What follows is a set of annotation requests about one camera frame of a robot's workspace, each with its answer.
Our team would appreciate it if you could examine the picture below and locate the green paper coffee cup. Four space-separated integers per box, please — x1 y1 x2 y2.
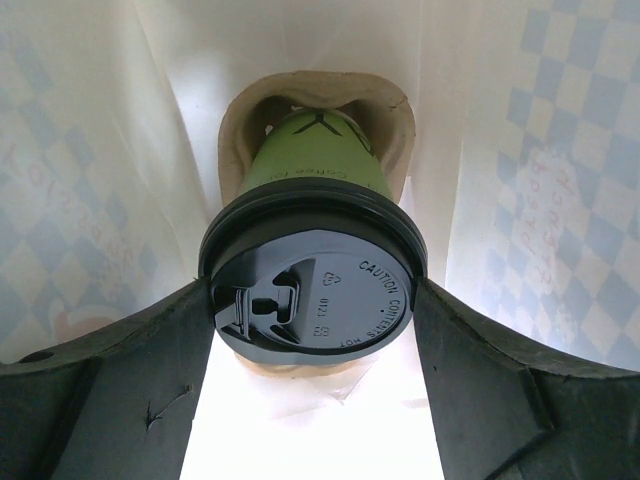
239 110 392 199

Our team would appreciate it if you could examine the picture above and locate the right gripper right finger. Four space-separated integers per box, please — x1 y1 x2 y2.
414 279 639 479

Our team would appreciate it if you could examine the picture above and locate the brown pulp cup carrier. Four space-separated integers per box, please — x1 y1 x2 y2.
218 71 415 375

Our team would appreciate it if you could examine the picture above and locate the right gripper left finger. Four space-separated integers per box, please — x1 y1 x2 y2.
1 278 214 479

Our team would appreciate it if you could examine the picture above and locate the black coffee cup lid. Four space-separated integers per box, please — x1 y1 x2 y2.
198 183 427 366

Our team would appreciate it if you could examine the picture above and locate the paper takeout bag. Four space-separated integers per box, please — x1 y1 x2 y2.
1 1 639 479

